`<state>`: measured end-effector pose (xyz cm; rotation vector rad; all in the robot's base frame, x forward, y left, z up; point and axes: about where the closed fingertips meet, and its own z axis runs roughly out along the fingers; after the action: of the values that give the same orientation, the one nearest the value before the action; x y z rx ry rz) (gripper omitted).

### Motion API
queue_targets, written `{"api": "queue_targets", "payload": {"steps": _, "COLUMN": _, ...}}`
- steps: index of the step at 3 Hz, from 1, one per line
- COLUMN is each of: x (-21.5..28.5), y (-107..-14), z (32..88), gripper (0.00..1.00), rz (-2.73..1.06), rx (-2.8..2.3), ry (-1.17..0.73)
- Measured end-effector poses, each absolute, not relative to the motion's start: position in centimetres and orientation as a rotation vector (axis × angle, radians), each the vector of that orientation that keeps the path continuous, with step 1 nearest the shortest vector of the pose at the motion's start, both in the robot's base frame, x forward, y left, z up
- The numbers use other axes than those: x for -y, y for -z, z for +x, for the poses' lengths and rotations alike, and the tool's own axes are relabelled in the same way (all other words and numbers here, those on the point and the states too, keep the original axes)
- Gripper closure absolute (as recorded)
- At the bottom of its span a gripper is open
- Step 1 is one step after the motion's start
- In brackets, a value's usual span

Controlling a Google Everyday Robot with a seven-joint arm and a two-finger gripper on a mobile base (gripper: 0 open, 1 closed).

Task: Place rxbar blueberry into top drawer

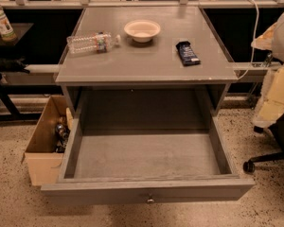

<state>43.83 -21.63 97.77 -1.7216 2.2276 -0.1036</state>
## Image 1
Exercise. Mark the clear plastic water bottle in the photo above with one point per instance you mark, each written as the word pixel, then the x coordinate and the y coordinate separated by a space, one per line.
pixel 98 42

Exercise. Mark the silver drawer knob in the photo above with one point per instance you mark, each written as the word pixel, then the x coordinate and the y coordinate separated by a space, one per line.
pixel 150 200

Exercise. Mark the black side table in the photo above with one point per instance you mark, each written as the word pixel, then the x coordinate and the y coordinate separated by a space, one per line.
pixel 14 66

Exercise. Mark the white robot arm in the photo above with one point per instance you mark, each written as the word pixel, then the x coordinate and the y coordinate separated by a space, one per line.
pixel 271 103

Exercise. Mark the dark blue rxbar wrapper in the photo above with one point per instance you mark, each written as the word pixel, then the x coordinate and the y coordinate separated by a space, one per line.
pixel 186 54

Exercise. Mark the open grey top drawer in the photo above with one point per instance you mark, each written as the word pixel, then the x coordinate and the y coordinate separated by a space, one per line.
pixel 129 145

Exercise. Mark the grey cabinet with top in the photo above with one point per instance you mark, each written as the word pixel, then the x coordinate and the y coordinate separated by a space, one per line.
pixel 153 63

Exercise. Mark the items inside cardboard box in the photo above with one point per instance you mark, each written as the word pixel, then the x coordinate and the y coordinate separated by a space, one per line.
pixel 62 132

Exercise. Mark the cardboard box on floor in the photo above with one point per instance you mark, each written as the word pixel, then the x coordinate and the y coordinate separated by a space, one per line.
pixel 43 162

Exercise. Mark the white paper bowl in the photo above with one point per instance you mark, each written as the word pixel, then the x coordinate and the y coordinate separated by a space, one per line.
pixel 142 31

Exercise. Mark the green labelled bottle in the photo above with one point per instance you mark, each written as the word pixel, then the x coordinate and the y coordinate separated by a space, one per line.
pixel 7 32

